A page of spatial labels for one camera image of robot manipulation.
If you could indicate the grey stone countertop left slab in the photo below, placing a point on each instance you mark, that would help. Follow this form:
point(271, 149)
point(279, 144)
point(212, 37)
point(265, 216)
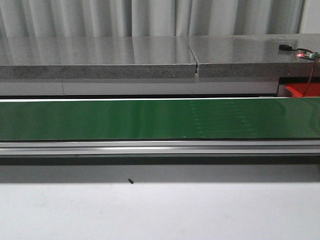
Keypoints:
point(160, 57)

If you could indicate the grey stone countertop slab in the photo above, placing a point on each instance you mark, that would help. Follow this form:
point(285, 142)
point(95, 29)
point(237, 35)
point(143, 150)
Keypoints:
point(229, 56)
point(160, 57)

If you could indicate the white cabinet front panel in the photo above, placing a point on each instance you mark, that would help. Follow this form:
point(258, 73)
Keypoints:
point(140, 86)

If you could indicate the grey stone countertop right slab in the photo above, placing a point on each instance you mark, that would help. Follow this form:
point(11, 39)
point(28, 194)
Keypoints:
point(229, 56)

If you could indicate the green conveyor belt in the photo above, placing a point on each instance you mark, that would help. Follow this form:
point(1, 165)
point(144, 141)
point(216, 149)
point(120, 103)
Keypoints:
point(239, 118)

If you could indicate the red plastic tray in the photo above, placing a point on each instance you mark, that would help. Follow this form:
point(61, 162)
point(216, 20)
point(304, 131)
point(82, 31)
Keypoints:
point(299, 90)

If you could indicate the black connector plug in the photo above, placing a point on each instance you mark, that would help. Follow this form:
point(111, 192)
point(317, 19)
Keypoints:
point(285, 47)

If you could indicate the small green circuit board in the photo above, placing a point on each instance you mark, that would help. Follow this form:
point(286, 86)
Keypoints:
point(309, 55)

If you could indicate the grey pleated curtain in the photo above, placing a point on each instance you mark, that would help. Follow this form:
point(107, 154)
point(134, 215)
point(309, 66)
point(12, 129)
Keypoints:
point(136, 18)

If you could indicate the aluminium conveyor frame rail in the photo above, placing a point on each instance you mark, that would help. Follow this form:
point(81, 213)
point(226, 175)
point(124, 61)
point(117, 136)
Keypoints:
point(160, 147)

